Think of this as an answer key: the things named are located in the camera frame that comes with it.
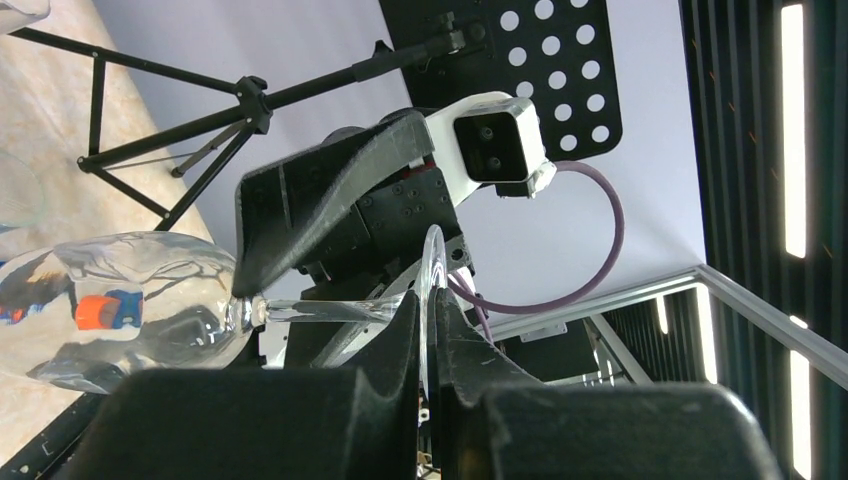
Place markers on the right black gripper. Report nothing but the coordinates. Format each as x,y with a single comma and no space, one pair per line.
316,210

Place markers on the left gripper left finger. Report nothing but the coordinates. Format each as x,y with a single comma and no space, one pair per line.
356,421

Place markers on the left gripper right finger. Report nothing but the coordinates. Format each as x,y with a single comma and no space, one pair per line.
490,419

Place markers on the clear flute wine glass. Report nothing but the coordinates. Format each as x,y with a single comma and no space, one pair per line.
17,14

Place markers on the black perforated music stand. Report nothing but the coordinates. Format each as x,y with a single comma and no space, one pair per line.
556,53

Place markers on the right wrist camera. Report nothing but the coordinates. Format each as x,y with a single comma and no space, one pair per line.
490,138

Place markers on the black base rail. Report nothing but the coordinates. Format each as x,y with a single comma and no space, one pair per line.
48,453

